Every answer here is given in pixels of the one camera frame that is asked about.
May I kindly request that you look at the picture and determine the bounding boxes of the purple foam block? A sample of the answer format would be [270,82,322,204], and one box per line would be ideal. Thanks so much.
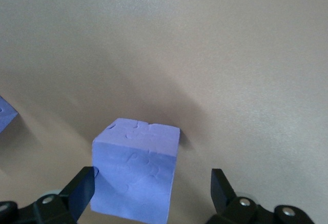
[89,117,181,223]
[0,95,19,134]

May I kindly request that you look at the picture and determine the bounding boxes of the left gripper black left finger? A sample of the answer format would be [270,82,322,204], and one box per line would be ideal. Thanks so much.
[0,166,96,224]

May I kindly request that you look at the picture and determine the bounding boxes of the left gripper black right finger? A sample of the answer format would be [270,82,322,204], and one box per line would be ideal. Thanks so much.
[206,168,315,224]

